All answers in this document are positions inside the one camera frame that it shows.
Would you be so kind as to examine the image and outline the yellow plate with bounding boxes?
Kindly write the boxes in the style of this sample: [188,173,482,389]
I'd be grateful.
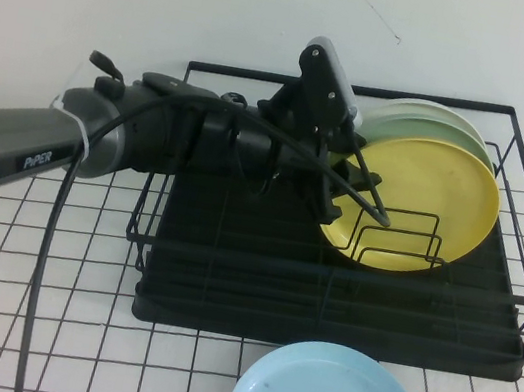
[312,122,511,290]

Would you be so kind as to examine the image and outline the green plate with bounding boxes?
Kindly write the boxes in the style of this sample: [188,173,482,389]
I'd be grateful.
[357,106,502,173]

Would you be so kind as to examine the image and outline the white black-grid tablecloth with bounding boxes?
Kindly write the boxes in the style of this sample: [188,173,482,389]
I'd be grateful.
[0,86,524,392]

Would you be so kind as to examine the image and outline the long black camera cable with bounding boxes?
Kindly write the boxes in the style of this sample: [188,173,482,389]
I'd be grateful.
[11,69,407,392]

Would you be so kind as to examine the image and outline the cream plate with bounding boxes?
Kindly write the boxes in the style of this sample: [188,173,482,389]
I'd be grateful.
[357,88,494,156]

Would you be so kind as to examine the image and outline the grey wrist camera black mount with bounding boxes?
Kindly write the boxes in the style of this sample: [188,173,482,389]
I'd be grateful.
[252,27,376,146]

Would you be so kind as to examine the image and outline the short black arm cable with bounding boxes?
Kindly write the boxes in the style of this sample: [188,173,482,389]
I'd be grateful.
[83,48,131,99]

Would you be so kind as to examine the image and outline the black wire dish rack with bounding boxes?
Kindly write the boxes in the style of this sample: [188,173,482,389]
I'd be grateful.
[120,43,524,339]

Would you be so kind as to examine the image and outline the white zip tie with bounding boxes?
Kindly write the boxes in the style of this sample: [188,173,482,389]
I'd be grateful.
[43,98,101,161]

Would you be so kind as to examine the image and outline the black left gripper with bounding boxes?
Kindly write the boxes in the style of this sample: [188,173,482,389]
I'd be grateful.
[180,103,390,233]

